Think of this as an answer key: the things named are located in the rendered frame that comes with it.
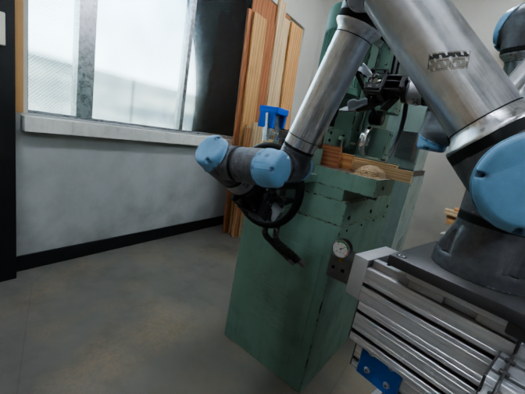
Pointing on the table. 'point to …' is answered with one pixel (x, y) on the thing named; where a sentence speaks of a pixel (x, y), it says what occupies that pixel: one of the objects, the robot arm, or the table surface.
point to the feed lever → (376, 117)
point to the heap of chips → (370, 172)
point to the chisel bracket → (333, 137)
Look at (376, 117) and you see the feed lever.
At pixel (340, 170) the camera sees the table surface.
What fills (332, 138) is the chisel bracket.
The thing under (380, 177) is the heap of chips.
